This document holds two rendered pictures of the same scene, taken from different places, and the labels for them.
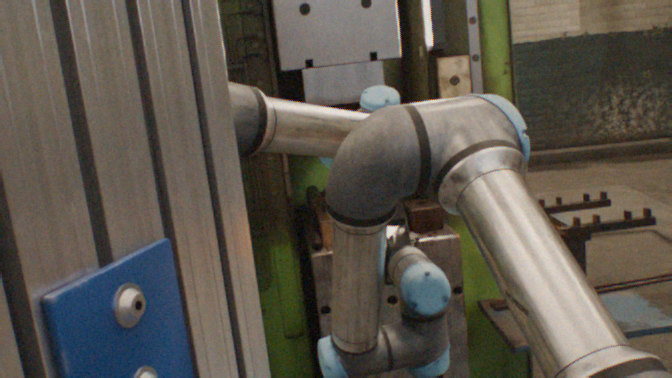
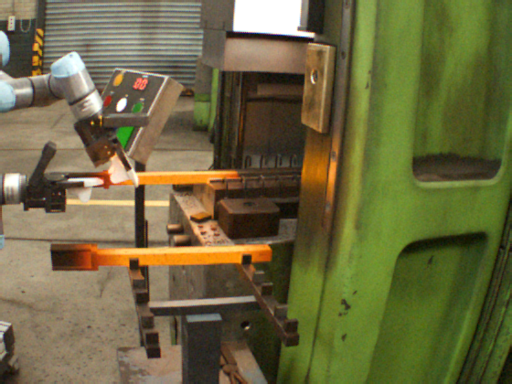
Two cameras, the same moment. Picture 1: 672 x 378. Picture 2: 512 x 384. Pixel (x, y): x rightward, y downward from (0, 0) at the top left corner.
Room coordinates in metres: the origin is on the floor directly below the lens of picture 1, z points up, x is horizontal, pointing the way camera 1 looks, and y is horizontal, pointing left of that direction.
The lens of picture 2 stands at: (1.30, -1.33, 1.39)
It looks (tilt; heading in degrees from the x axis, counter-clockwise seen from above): 18 degrees down; 73
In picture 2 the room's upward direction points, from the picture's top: 5 degrees clockwise
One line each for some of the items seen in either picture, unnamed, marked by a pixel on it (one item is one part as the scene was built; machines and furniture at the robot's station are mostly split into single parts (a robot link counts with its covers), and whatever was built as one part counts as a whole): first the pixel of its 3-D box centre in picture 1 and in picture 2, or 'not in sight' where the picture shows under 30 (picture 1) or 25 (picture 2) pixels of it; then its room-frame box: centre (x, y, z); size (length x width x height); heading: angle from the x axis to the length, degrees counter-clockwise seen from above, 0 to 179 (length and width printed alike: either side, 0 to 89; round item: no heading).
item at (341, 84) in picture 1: (335, 84); (292, 52); (1.75, -0.02, 1.32); 0.42 x 0.20 x 0.10; 5
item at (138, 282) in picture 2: (567, 210); (201, 286); (1.45, -0.55, 0.96); 0.23 x 0.06 x 0.02; 2
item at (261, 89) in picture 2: (345, 110); (307, 82); (1.79, -0.05, 1.24); 0.30 x 0.07 x 0.06; 5
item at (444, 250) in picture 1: (376, 291); (282, 284); (1.76, -0.08, 0.69); 0.56 x 0.38 x 0.45; 5
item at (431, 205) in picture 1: (422, 214); (249, 218); (1.61, -0.22, 0.95); 0.12 x 0.08 x 0.06; 5
